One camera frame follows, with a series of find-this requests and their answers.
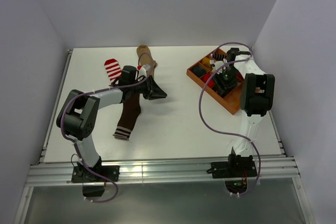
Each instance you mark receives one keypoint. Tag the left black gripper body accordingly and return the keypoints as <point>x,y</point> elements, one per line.
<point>146,88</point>

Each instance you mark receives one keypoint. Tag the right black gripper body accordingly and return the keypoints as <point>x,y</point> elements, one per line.
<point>227,78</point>

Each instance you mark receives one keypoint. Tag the brown striped cuff sock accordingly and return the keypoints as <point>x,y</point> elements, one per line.
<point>130,112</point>

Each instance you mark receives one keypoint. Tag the tan beige sock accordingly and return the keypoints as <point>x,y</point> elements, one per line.
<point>145,58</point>

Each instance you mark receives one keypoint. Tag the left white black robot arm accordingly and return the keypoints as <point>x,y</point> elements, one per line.
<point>78,114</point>

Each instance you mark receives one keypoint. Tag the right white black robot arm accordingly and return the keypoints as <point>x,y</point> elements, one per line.
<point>255,101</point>

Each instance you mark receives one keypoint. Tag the black white striped rolled sock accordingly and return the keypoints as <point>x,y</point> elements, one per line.
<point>218,56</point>

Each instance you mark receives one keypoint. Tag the dark teal rolled sock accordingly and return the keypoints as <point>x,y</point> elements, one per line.
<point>198,71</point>

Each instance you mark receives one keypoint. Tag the mustard yellow rolled sock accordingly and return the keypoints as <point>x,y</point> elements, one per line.
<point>208,63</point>

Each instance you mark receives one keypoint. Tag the orange compartment organizer tray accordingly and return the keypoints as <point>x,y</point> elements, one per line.
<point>230,101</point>

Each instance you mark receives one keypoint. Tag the red white striped santa sock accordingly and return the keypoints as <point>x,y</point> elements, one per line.
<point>113,70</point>

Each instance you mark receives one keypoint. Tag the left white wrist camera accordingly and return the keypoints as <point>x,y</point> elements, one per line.
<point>144,70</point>

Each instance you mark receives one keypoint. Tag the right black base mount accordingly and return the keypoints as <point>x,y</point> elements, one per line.
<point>239,169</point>

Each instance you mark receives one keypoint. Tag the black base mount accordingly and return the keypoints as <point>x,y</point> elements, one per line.
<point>239,169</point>
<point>94,184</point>

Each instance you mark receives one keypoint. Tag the aluminium frame rail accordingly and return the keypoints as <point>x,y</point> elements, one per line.
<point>163,176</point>

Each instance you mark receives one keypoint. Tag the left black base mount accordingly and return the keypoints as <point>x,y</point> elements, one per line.
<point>94,184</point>

